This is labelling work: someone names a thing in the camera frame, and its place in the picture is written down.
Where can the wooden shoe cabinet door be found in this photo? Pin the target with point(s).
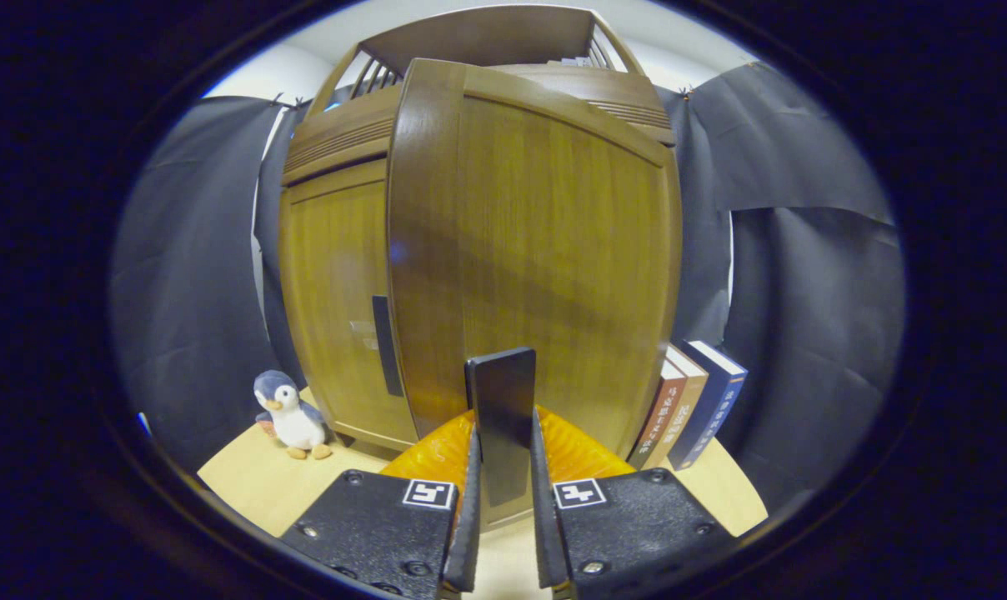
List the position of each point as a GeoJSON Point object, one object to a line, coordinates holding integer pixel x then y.
{"type": "Point", "coordinates": [553, 250]}
{"type": "Point", "coordinates": [328, 292]}

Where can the penguin plush toy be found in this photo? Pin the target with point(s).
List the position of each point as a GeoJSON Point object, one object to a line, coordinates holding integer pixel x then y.
{"type": "Point", "coordinates": [293, 421]}

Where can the brown wooden shoe cabinet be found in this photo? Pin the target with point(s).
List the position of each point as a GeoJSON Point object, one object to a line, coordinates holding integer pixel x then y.
{"type": "Point", "coordinates": [337, 137]}

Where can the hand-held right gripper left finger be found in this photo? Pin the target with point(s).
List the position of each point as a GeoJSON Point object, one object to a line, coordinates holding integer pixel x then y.
{"type": "Point", "coordinates": [387, 533]}

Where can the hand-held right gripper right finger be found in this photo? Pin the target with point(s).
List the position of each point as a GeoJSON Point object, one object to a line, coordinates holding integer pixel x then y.
{"type": "Point", "coordinates": [637, 533]}

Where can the black backdrop cloth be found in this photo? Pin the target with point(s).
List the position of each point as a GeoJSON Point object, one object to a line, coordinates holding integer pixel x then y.
{"type": "Point", "coordinates": [804, 333]}

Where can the tan book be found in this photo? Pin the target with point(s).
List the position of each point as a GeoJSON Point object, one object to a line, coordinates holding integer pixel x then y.
{"type": "Point", "coordinates": [678, 417]}

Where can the navy blue book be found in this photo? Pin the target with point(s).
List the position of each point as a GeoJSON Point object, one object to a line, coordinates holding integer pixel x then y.
{"type": "Point", "coordinates": [710, 408]}

